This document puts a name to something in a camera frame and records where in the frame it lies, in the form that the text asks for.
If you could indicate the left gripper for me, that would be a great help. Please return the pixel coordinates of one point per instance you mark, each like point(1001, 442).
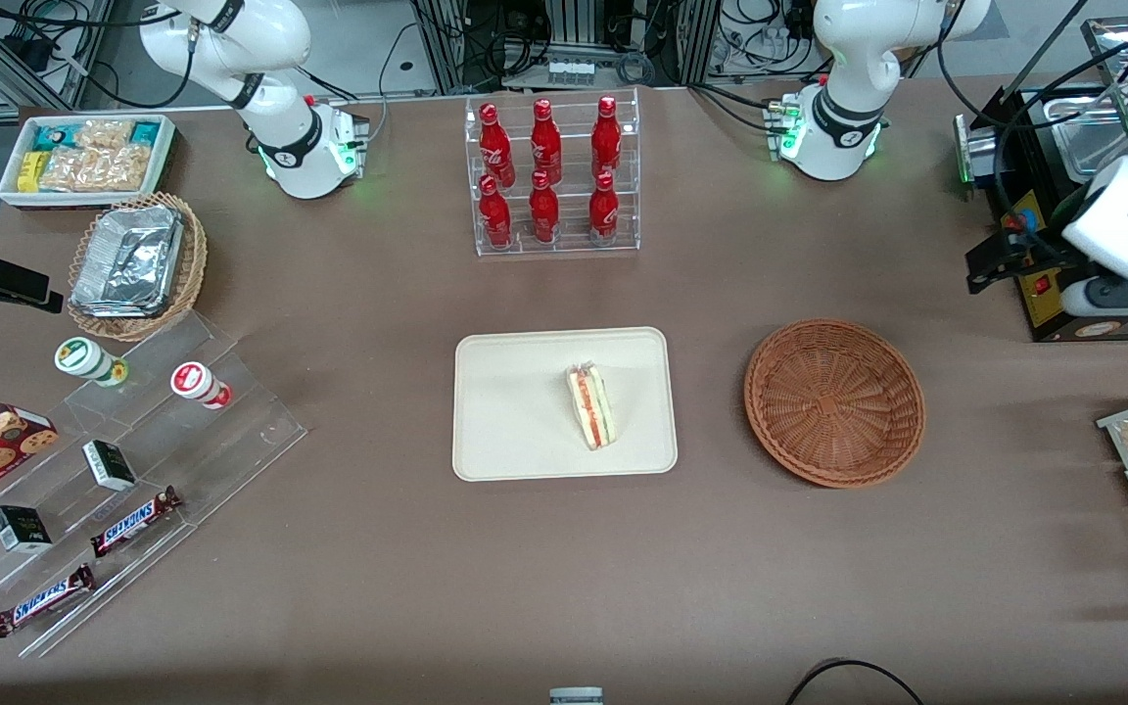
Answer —
point(1032, 251)

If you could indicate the triangular sandwich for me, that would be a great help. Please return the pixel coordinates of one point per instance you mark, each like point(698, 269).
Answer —
point(591, 406)

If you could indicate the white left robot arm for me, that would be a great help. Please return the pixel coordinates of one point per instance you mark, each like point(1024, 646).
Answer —
point(848, 59)

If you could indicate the brown round wicker basket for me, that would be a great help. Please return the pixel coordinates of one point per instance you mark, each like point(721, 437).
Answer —
point(833, 401)

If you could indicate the beige rectangular tray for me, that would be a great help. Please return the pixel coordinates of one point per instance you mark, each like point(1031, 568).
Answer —
point(505, 421)

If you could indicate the light oval wicker basket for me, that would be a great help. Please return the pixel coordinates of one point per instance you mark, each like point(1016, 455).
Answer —
point(194, 264)

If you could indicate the silver foil tray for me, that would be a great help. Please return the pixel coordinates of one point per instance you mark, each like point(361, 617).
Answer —
point(128, 259)

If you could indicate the black food warmer cabinet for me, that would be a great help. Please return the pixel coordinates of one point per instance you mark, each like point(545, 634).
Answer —
point(980, 157)

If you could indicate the red cola bottle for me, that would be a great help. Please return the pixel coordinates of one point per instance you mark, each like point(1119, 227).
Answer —
point(603, 208)
point(606, 137)
point(545, 142)
point(543, 211)
point(495, 147)
point(495, 215)

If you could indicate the clear acrylic bottle rack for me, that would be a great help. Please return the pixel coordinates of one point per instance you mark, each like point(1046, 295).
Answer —
point(569, 245)

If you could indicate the small grey device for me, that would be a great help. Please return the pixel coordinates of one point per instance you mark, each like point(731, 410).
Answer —
point(576, 696)

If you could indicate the clear acrylic stepped stand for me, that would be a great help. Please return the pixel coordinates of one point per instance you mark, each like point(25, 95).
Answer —
point(221, 441)

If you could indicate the red capped drink bottle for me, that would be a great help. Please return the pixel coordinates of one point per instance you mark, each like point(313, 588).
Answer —
point(197, 382)

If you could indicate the teal snack pack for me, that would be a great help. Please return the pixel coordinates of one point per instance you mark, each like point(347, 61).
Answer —
point(145, 133)
point(55, 137)

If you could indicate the clear cracker bag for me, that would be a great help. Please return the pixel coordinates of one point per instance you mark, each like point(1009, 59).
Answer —
point(104, 133)
point(94, 169)

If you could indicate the snickers chocolate bar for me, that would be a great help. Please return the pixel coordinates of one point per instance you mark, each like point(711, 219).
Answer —
point(133, 522)
point(43, 600)

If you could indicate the small dark green box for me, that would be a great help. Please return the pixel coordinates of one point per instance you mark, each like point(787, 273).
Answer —
point(21, 529)
point(110, 465)

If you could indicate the green lid yogurt cup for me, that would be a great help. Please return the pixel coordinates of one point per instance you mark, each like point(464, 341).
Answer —
point(84, 358)

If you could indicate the yellow snack pack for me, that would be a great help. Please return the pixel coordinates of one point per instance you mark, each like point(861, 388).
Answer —
point(30, 171)

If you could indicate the white rectangular snack bin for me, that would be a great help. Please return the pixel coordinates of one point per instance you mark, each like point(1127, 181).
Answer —
point(11, 196)

